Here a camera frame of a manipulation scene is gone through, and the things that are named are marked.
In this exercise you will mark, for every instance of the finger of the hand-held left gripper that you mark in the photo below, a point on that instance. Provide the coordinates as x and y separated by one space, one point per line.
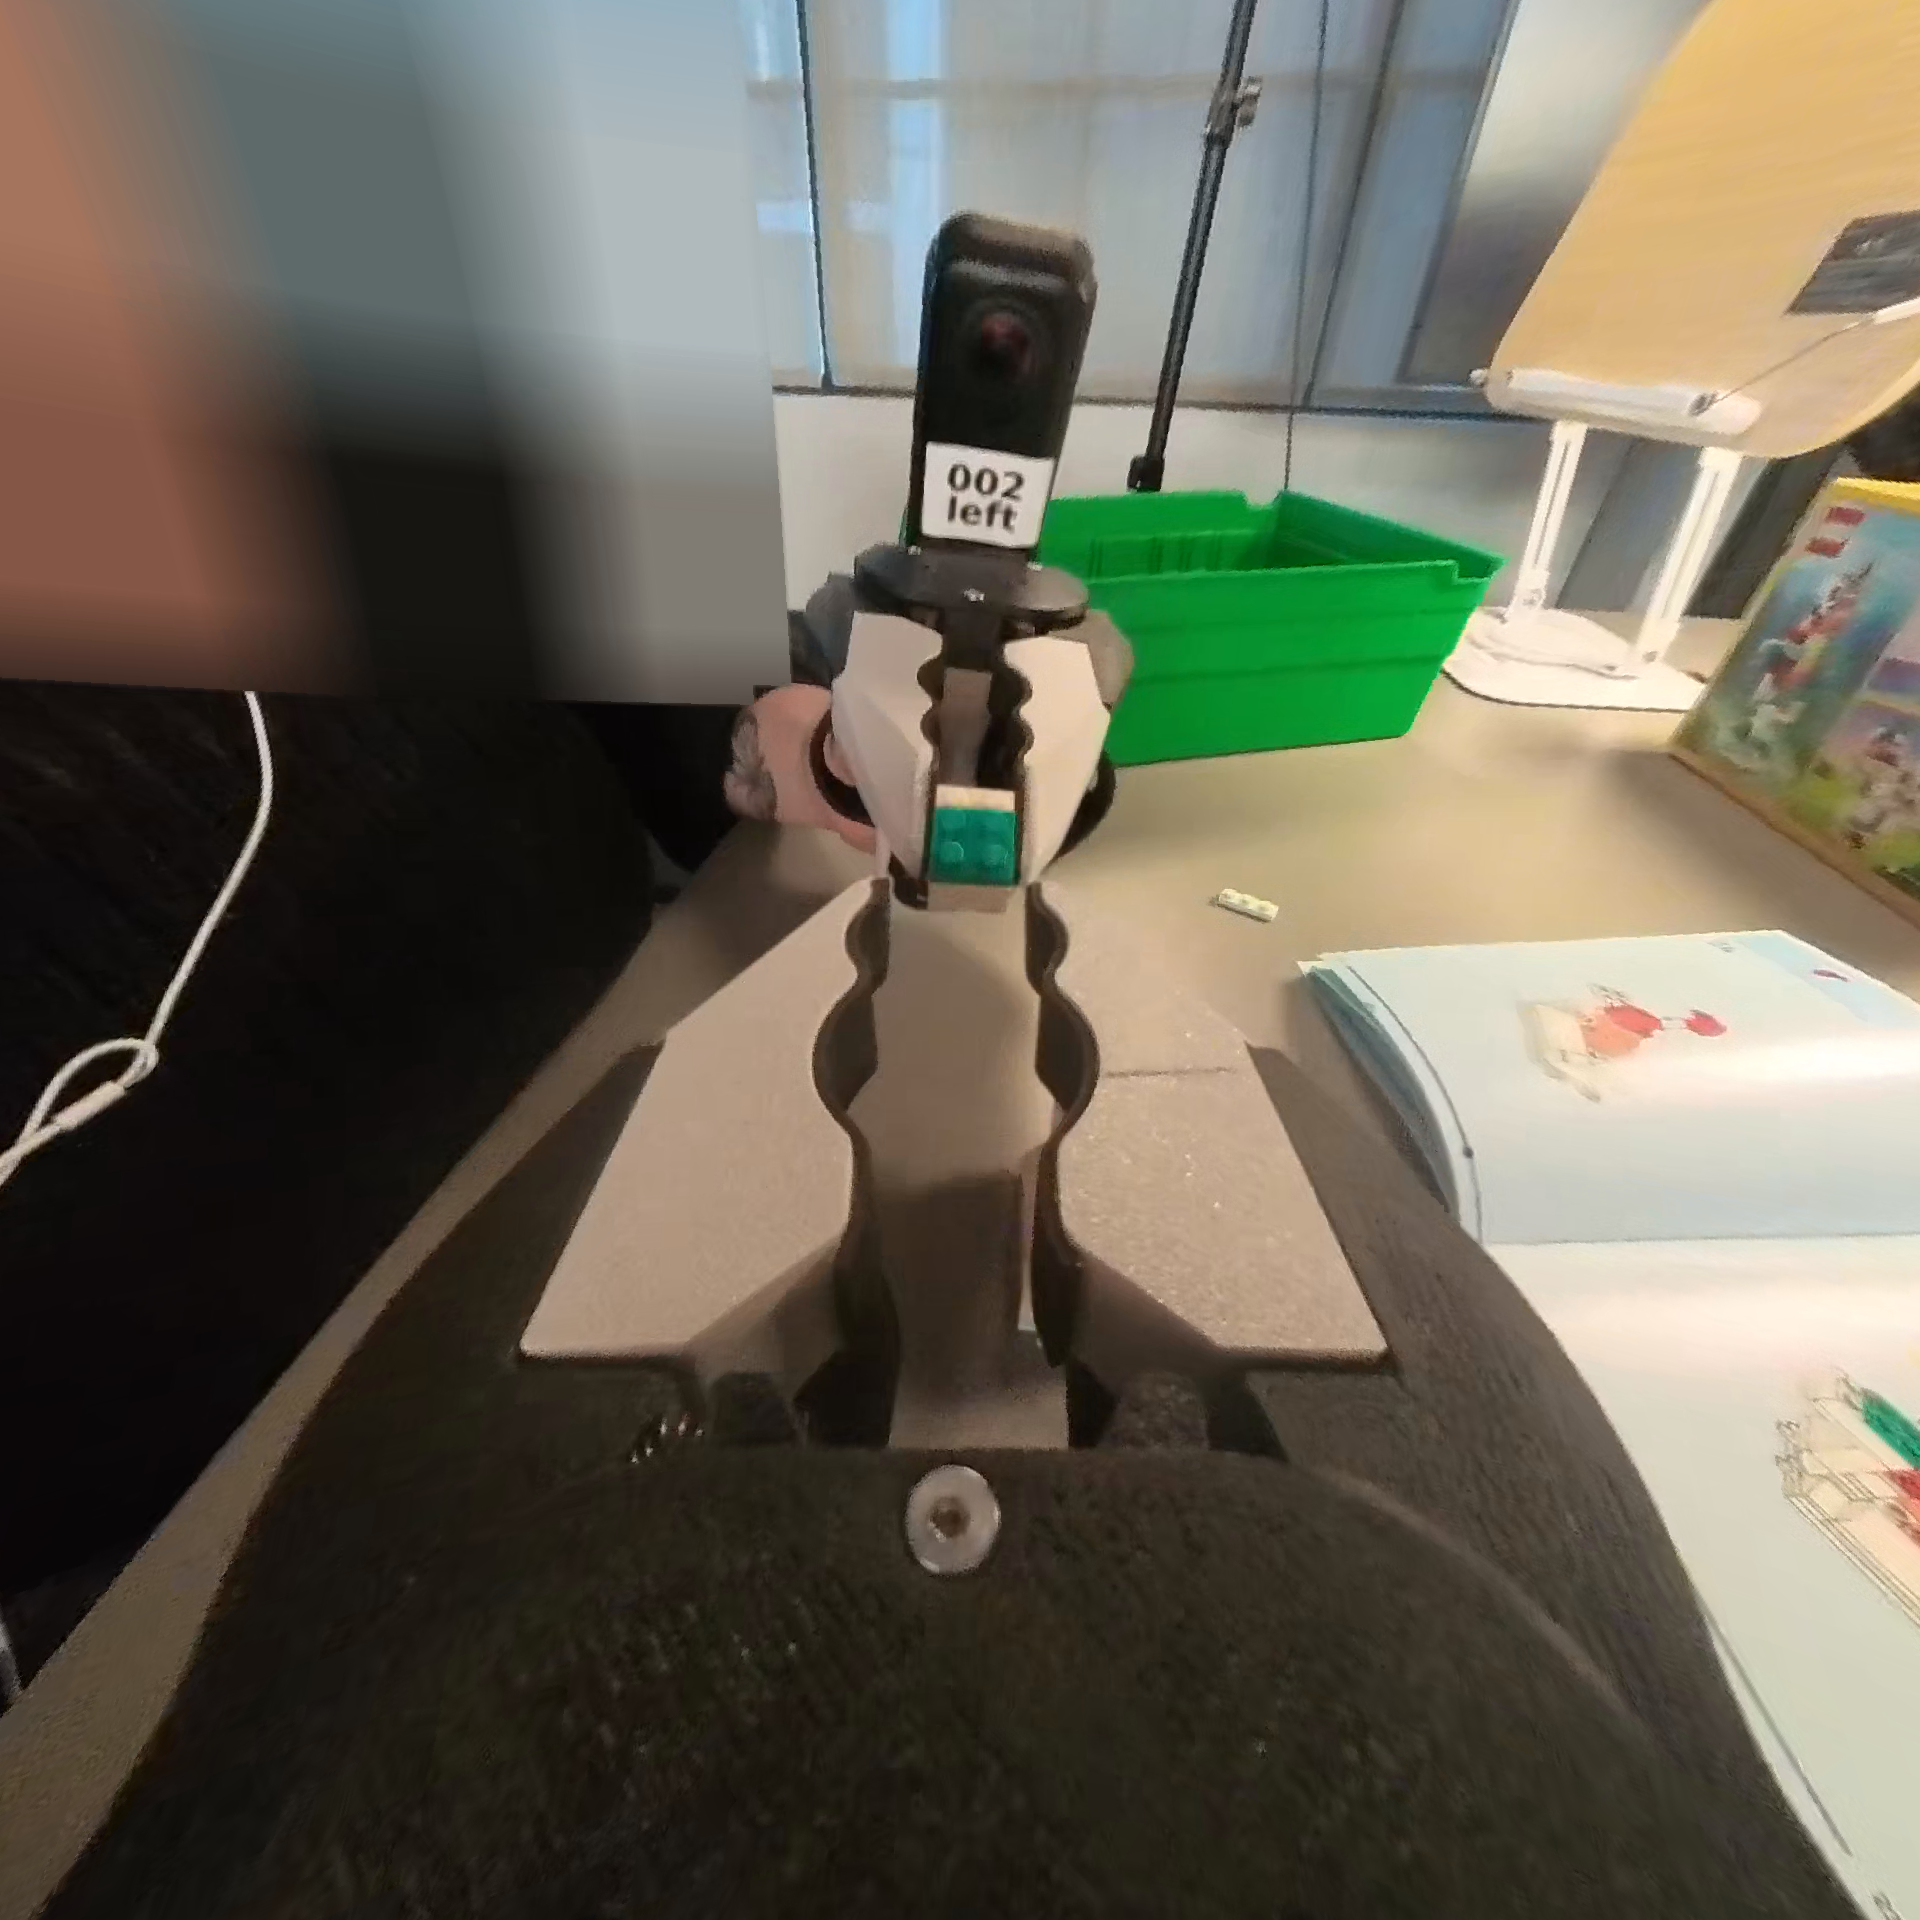
1070 722
886 736

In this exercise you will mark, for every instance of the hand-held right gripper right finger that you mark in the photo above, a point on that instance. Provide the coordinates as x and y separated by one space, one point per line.
1216 1215

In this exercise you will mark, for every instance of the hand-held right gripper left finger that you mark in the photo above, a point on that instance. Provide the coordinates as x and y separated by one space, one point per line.
705 1215

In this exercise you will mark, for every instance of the teal and white lego brick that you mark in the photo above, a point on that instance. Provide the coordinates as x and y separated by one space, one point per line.
967 854

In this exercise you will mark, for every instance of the green plastic bin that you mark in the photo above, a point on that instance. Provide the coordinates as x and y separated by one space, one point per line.
1276 647

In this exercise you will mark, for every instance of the pale blue instruction booklet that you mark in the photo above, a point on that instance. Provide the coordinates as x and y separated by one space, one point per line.
1650 1139

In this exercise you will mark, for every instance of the pale green lego plate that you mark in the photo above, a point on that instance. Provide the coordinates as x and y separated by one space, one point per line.
1251 903

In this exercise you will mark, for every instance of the yellow lego set box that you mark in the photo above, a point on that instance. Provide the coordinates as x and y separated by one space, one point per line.
1814 691

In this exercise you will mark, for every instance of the person's left hand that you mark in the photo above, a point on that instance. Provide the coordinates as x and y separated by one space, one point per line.
773 750

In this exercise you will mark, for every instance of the black tripod stand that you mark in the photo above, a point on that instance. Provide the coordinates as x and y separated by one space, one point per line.
1200 226

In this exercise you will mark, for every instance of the person's black sweater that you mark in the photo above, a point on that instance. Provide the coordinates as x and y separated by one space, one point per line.
301 1200

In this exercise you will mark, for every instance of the wooden top white stand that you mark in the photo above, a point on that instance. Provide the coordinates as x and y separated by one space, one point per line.
1682 195

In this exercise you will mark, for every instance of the black rectangular card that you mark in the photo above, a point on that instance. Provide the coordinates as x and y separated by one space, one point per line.
1860 264

